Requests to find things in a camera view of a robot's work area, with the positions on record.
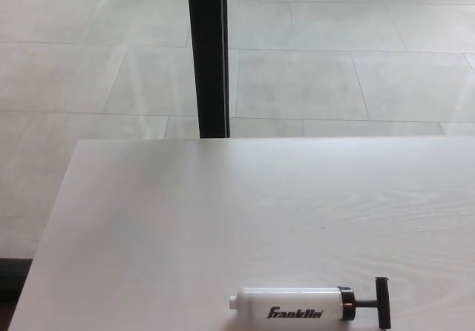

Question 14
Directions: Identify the black vertical metal post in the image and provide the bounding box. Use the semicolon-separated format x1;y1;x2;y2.
186;0;232;140

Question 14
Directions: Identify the white Franklin air pump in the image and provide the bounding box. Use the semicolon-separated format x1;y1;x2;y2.
228;276;393;330

